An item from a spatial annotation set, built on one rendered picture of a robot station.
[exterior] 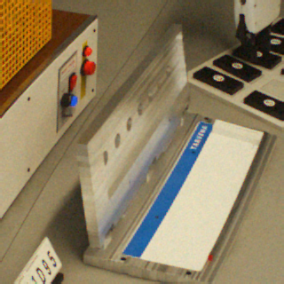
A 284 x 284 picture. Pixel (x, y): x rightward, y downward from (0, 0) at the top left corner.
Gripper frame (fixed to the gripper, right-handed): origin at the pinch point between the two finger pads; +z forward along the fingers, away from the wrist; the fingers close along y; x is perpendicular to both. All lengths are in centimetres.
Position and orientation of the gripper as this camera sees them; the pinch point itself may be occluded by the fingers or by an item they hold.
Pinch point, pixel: (256, 48)
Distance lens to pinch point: 212.1
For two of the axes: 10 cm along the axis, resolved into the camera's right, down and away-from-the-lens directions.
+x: -7.9, -1.9, 5.9
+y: 6.0, -4.6, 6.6
